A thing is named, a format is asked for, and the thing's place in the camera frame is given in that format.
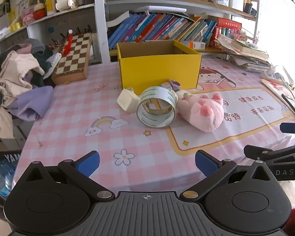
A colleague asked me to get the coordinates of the thick green cover book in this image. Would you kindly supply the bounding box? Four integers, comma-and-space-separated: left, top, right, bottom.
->
231, 39, 268, 54

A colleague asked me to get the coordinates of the yellow white box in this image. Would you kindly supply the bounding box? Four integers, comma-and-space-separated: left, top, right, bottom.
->
45, 0, 56, 16

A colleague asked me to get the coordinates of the black picture frame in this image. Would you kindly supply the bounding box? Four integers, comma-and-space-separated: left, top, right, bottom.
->
0, 0, 11, 21

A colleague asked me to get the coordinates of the red thick dictionary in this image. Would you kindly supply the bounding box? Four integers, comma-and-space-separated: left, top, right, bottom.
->
213, 17, 242, 47

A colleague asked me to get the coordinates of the grey wall shelf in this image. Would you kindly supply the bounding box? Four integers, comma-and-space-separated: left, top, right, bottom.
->
0, 4, 96, 64

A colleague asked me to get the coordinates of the lavender cloth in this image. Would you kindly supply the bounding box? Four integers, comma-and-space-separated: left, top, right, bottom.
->
8, 86, 54, 121

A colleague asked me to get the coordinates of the messy stack of papers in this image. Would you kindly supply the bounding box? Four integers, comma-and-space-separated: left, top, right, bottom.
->
215, 33, 272, 74

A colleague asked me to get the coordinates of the small black box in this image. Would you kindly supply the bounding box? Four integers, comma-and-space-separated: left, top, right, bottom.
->
244, 3, 257, 16

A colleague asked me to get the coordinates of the white cloth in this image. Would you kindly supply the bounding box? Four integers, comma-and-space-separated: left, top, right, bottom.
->
46, 53, 62, 79

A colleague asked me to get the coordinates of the red white doll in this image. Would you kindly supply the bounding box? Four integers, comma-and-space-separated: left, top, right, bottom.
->
33, 1, 47, 20

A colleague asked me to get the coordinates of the clear tape roll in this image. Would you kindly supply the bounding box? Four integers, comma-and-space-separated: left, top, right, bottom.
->
136, 87, 179, 129

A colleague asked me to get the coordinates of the black flat bar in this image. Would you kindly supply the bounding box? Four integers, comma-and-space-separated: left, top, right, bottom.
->
281, 93, 295, 119

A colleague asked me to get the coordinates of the small grey purple plush toy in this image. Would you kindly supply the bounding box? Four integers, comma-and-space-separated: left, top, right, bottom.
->
161, 79, 182, 92

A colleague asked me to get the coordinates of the orange white carton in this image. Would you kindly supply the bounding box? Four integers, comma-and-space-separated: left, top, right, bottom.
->
181, 41, 206, 50

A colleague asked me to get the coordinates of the pink gift box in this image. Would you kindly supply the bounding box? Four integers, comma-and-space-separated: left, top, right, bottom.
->
21, 12, 35, 25

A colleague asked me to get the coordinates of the small white cube charger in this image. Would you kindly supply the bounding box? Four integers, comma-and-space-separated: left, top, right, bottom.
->
117, 88, 140, 114

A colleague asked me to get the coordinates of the pink checked tablecloth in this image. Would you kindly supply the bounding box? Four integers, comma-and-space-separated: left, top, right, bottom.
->
12, 56, 295, 202

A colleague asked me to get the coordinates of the wooden chessboard box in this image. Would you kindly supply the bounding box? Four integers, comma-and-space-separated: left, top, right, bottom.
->
51, 32, 92, 84

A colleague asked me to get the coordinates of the pink plush paw toy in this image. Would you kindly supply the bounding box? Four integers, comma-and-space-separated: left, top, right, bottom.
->
176, 92, 225, 131

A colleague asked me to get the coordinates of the white wooden bookshelf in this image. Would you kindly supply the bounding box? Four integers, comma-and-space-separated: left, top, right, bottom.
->
93, 0, 260, 64

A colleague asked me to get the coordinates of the white power strip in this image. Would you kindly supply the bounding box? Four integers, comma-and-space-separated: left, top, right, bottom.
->
262, 65, 287, 84

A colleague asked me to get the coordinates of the grey garment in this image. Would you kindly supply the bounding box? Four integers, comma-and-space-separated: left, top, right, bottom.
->
22, 39, 46, 53

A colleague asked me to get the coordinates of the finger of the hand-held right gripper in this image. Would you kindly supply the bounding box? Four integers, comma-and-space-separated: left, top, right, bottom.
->
280, 122, 295, 135
244, 143, 295, 164

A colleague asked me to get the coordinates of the pack of water bottles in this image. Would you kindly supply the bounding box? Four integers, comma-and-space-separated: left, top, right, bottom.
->
0, 160, 16, 199

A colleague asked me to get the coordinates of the yellow cardboard box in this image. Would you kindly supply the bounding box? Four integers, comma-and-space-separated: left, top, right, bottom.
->
116, 40, 202, 95

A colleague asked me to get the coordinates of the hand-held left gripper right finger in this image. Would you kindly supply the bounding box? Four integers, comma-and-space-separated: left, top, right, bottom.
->
180, 149, 275, 202

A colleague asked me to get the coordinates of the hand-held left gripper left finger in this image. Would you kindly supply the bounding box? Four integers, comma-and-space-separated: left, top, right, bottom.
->
22, 151, 115, 202

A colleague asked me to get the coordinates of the row of colourful books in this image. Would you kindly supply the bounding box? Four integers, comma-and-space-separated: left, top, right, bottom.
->
108, 12, 218, 50

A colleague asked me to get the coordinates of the pink picture book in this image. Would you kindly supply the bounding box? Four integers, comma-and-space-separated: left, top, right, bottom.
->
261, 78, 295, 120

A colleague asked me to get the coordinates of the open white book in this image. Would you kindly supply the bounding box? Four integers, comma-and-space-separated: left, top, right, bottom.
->
106, 11, 131, 27

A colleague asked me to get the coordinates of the pink bead flower ornament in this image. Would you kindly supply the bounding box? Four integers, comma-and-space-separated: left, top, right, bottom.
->
232, 28, 248, 41

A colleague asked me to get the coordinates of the pile of clothes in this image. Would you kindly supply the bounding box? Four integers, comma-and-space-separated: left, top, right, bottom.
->
0, 50, 45, 139

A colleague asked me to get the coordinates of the black bag white print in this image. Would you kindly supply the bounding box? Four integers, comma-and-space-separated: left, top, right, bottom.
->
0, 150, 22, 164

